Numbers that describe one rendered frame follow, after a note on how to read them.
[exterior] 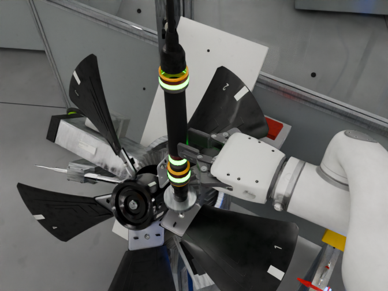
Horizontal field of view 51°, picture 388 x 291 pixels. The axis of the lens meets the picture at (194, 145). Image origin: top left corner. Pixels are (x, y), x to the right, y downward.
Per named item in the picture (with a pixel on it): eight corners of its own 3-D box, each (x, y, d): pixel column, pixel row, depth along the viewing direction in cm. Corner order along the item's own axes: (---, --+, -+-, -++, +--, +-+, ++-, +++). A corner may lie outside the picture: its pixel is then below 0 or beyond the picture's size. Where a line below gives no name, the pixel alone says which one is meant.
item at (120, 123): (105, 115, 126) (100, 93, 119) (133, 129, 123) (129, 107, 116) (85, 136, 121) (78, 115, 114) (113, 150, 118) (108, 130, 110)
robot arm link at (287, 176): (282, 222, 65) (264, 215, 66) (300, 181, 70) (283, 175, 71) (290, 194, 58) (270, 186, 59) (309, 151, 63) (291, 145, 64)
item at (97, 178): (140, 189, 107) (37, 168, 120) (141, 181, 106) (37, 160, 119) (136, 191, 105) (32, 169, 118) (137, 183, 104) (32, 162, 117)
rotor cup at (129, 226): (126, 204, 106) (96, 219, 94) (142, 154, 102) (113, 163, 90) (173, 230, 101) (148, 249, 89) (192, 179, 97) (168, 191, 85)
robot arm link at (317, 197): (301, 168, 58) (282, 220, 62) (395, 205, 54) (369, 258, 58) (312, 150, 65) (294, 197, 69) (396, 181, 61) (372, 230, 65)
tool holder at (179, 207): (163, 178, 90) (160, 152, 82) (194, 176, 91) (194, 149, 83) (164, 214, 85) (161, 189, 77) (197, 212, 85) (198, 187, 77)
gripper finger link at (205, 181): (209, 200, 64) (193, 174, 67) (251, 181, 66) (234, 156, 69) (209, 196, 63) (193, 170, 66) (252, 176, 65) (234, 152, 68)
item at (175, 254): (170, 258, 121) (171, 236, 120) (188, 263, 119) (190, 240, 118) (157, 269, 114) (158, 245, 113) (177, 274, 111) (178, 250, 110)
